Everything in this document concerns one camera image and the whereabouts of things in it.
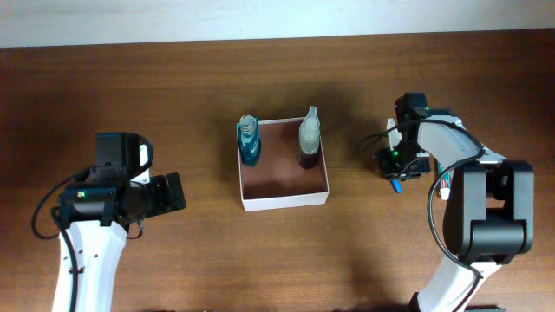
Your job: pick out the blue disposable razor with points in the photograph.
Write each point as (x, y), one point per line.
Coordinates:
(396, 186)

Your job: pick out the clear foam soap pump bottle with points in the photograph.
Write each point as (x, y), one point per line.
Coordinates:
(309, 140)

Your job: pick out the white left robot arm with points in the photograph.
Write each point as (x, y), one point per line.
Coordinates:
(95, 211)

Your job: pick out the pink cardboard box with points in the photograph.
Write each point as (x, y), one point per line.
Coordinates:
(277, 180)

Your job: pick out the Colgate toothpaste tube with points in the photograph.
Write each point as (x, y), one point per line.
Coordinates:
(444, 184)

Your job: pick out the teal mouthwash bottle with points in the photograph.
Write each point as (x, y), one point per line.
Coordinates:
(249, 142)

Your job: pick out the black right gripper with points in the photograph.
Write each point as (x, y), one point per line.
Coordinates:
(391, 172)

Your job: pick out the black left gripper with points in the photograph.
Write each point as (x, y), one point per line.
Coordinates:
(165, 202)

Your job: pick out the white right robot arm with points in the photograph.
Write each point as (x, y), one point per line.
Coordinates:
(479, 207)

